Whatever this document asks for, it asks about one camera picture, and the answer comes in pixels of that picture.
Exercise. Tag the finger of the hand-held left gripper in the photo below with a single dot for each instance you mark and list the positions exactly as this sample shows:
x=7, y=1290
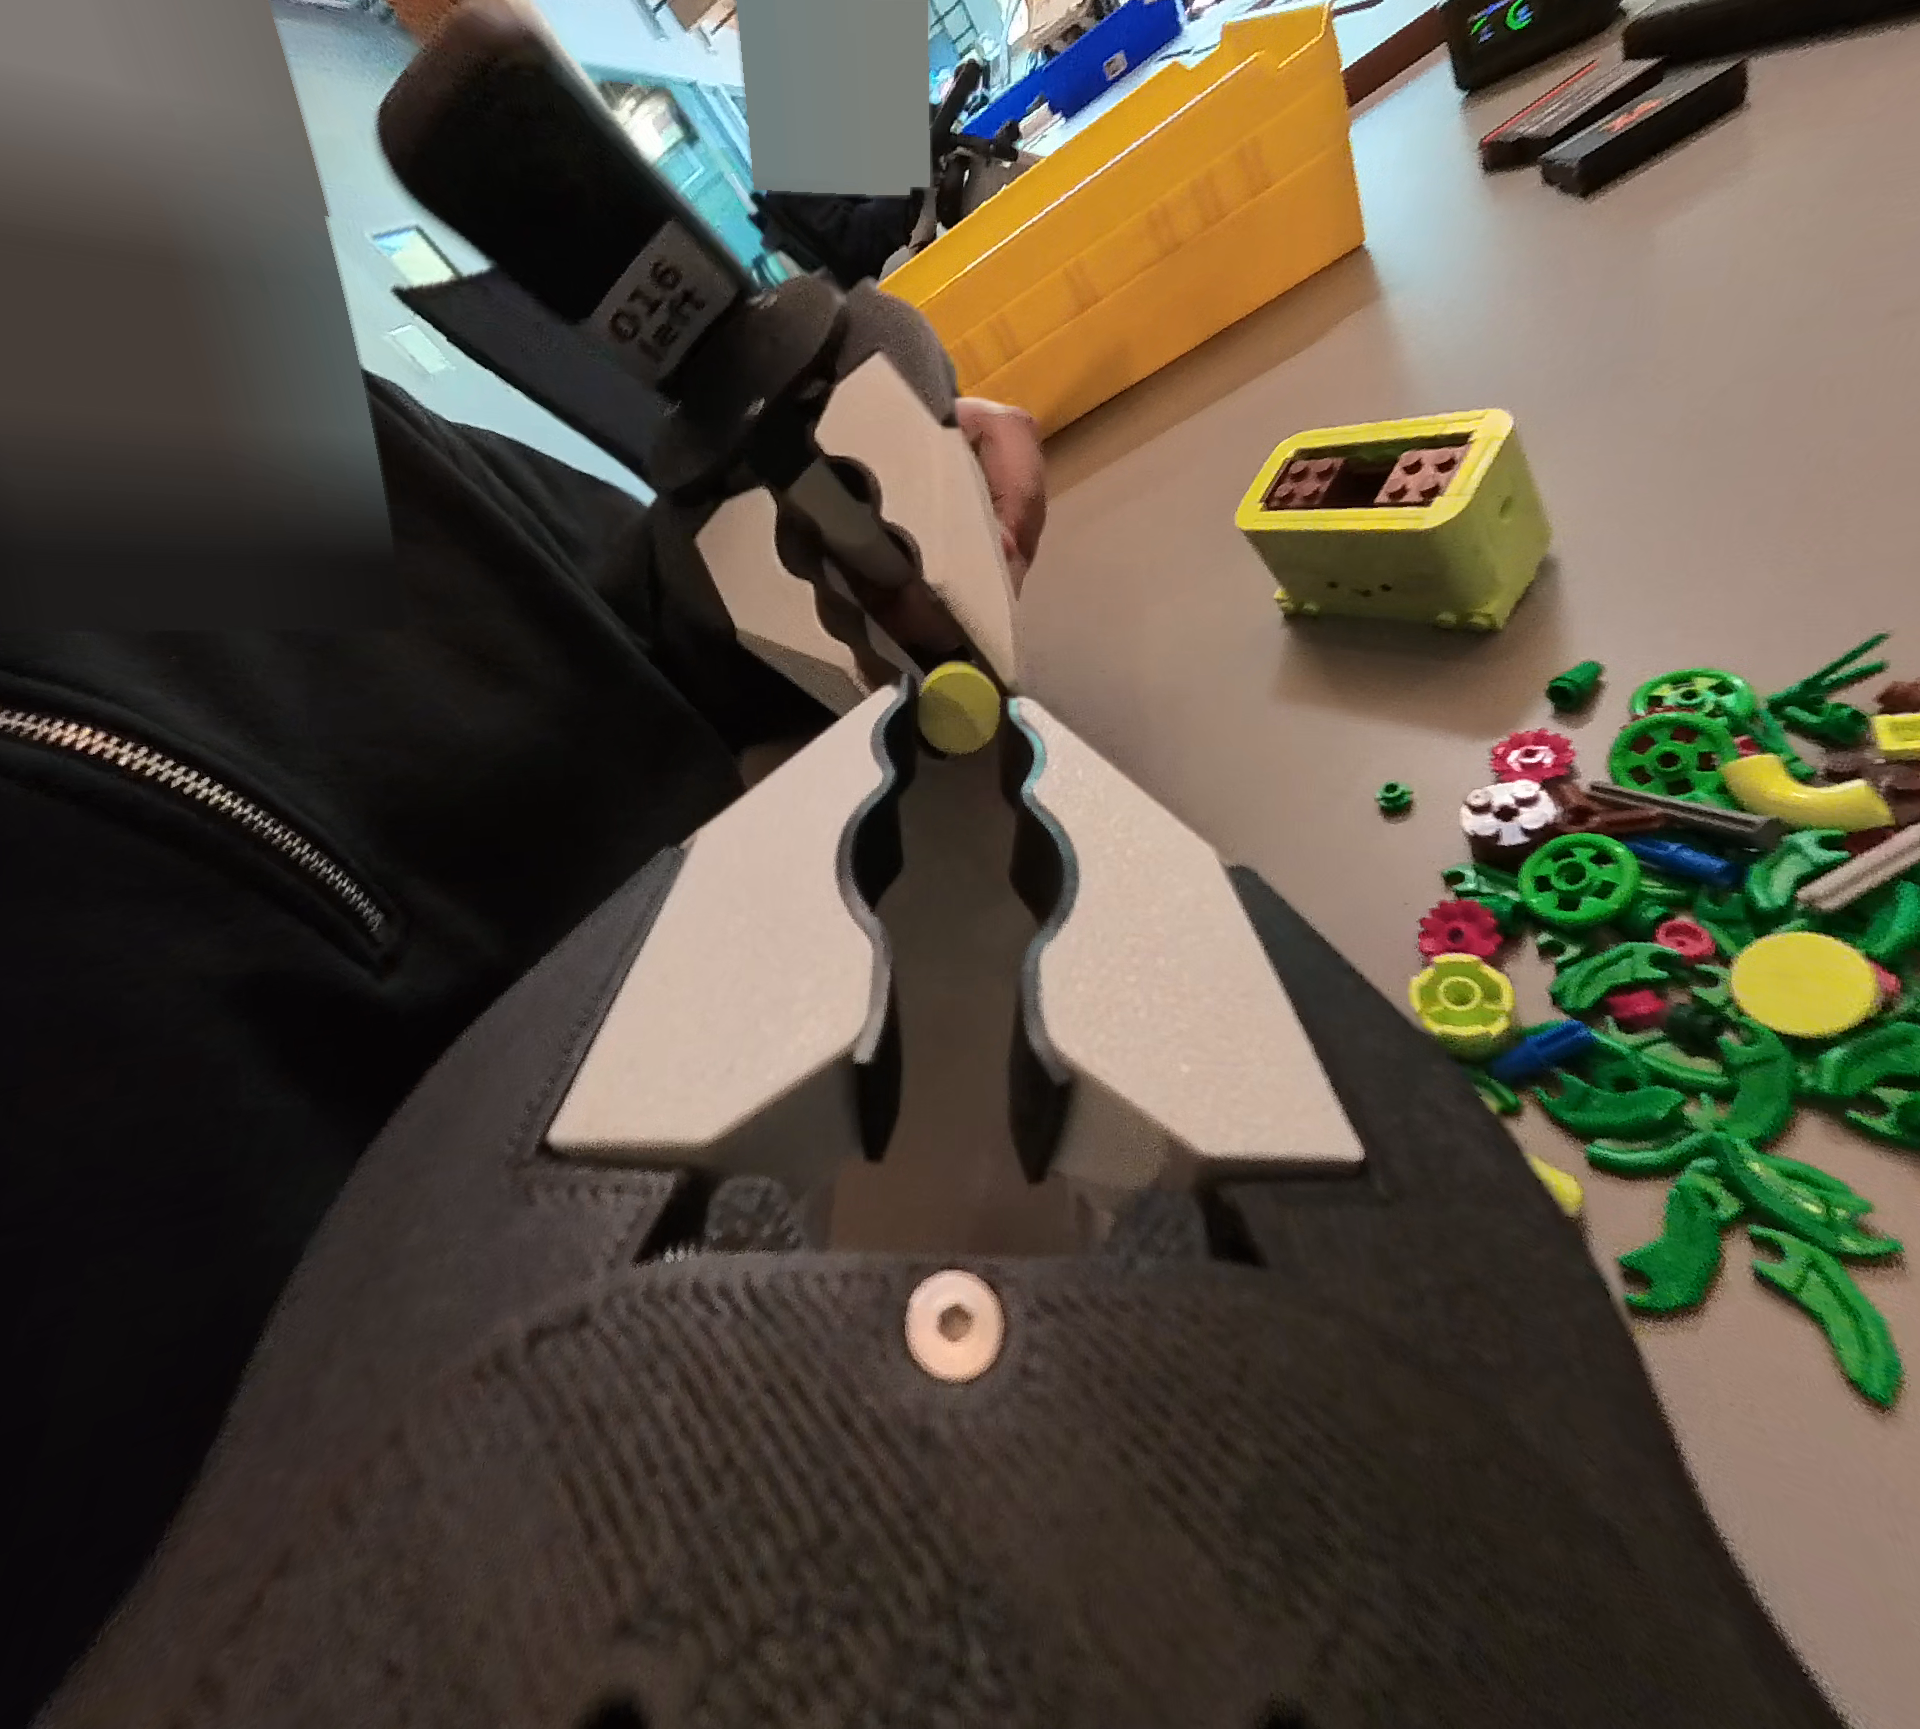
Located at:
x=764, y=589
x=939, y=485

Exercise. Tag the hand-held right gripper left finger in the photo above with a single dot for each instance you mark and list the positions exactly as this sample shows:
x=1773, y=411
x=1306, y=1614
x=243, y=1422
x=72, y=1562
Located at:
x=720, y=1009

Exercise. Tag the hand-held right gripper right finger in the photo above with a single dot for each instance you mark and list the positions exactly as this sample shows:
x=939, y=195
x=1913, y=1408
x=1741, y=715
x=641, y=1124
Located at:
x=1185, y=1009

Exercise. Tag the lime round toy piece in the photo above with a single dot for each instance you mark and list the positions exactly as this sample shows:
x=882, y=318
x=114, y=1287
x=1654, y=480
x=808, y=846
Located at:
x=957, y=707

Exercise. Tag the lime toy brick pot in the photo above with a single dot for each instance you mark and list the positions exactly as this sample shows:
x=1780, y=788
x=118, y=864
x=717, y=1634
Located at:
x=1394, y=528

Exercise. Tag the person's left forearm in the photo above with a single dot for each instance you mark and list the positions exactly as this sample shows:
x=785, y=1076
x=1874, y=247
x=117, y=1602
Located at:
x=705, y=664

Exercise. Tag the person's left hand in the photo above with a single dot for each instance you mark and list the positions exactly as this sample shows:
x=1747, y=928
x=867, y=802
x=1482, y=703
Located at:
x=1013, y=476

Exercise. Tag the yellow plastic bin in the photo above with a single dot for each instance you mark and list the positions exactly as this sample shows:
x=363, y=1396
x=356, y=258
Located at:
x=1171, y=214

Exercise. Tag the blue plastic bin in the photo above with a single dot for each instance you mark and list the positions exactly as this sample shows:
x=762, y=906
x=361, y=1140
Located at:
x=1080, y=57

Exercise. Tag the person's black jacket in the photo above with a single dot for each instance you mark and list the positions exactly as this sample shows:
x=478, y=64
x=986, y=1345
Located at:
x=225, y=934

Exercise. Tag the pile of small toy pieces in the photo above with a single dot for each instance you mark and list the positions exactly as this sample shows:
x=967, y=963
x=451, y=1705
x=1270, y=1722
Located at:
x=1694, y=979

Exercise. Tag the small black battery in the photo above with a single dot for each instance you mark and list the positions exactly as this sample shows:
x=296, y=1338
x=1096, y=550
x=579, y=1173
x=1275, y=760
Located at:
x=1651, y=132
x=1569, y=108

